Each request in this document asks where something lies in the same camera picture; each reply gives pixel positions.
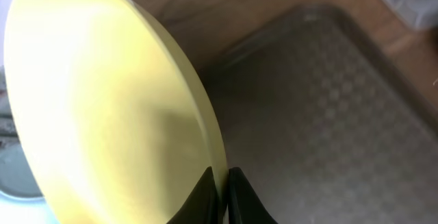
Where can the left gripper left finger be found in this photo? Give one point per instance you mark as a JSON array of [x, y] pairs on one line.
[[201, 206]]

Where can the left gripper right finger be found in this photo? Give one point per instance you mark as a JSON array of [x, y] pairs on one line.
[[244, 205]]

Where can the yellow plate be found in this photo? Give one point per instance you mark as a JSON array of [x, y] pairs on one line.
[[114, 120]]

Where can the brown serving tray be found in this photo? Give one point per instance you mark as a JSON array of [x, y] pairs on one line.
[[323, 126]]

